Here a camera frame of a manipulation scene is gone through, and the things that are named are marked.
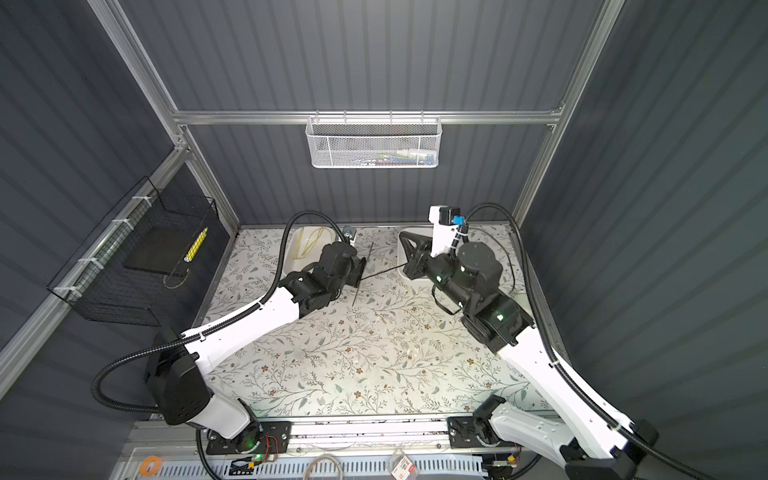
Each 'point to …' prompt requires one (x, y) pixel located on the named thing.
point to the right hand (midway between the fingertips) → (404, 238)
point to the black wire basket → (130, 267)
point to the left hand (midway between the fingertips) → (344, 253)
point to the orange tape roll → (157, 469)
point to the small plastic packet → (400, 467)
